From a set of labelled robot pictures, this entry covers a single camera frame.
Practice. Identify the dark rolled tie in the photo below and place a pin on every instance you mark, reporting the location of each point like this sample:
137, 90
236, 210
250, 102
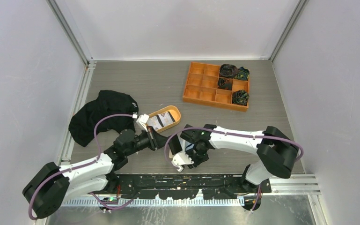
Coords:
228, 71
225, 84

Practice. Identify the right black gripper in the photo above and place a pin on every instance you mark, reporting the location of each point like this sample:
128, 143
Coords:
196, 162

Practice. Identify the orange compartment organizer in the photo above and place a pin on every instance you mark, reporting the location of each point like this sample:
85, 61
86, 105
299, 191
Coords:
201, 87

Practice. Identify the beige leather card holder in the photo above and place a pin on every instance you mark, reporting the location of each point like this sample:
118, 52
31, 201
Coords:
186, 148

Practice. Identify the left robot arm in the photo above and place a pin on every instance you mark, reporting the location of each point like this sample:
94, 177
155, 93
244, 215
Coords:
53, 185

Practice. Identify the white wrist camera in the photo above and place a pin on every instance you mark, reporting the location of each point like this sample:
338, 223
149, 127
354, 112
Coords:
142, 121
180, 160

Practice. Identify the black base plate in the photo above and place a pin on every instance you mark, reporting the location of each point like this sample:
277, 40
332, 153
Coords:
176, 186

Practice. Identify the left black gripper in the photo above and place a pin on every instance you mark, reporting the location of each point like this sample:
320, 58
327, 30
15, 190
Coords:
156, 140

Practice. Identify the dark rolled tie top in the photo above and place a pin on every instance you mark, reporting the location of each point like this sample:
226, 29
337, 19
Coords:
228, 71

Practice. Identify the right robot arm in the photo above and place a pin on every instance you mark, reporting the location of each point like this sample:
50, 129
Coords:
276, 152

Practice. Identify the dark rolled tie middle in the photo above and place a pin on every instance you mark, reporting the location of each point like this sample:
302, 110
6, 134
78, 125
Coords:
225, 84

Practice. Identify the yellow oval tray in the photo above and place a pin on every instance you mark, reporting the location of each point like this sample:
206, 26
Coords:
174, 112

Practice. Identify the green patterned rolled tie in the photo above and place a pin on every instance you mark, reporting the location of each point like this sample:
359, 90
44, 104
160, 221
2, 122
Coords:
243, 74

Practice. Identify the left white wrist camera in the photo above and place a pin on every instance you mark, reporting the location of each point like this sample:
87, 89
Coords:
142, 121

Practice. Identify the black cloth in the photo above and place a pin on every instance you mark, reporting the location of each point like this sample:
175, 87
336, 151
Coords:
108, 102

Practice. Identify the silver credit card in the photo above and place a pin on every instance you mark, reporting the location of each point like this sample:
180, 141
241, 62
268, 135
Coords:
168, 118

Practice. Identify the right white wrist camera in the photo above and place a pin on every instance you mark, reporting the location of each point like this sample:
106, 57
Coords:
180, 160

